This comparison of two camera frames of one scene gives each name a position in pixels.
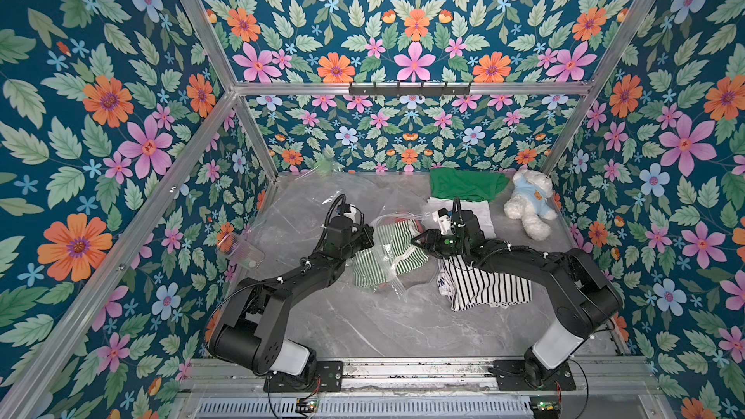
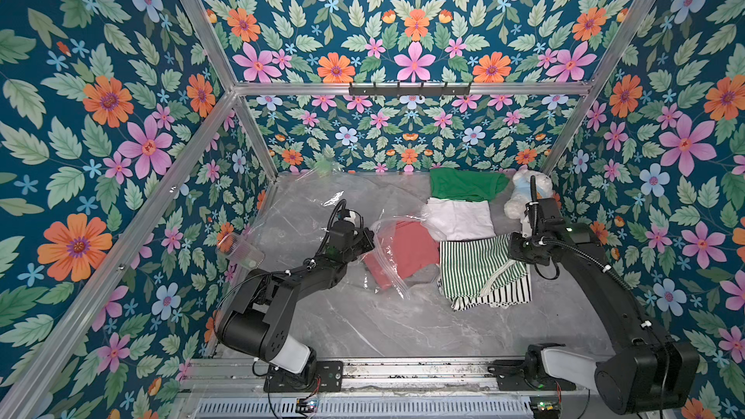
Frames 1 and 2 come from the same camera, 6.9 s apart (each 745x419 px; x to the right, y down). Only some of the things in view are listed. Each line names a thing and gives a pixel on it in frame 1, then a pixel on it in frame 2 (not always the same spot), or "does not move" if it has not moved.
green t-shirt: x=466 y=182 does not move
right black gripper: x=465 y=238 to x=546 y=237
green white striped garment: x=392 y=253 to x=470 y=268
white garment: x=480 y=208 does not move
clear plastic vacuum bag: x=282 y=226 does not move
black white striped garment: x=467 y=287 does not move
